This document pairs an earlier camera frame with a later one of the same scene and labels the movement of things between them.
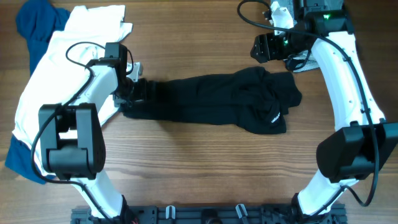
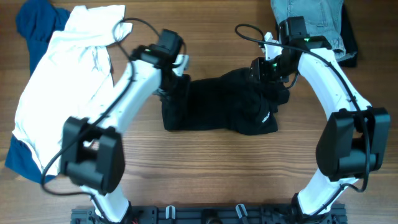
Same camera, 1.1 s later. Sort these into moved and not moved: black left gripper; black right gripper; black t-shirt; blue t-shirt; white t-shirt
Moved: black right gripper; black left gripper; black t-shirt
Not moved: blue t-shirt; white t-shirt
